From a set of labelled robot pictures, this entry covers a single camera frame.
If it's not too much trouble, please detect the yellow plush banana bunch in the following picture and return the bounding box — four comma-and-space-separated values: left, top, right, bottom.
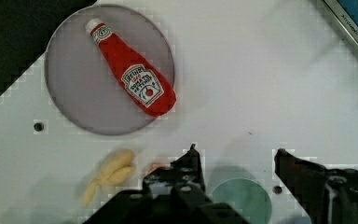
83, 149, 136, 207

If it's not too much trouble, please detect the grey round plate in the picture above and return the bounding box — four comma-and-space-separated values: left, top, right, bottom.
45, 4, 175, 135

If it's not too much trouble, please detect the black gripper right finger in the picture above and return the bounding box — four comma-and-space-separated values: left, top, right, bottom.
274, 148, 358, 224

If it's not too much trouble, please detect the green mug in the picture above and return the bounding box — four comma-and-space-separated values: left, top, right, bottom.
211, 178, 272, 224

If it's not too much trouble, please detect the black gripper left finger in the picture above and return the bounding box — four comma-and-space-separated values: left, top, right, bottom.
83, 145, 250, 224

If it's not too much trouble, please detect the red plush ketchup bottle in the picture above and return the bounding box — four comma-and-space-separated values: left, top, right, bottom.
85, 19, 176, 118

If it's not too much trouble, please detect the orange slice toy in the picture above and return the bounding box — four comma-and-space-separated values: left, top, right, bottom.
147, 164, 167, 175

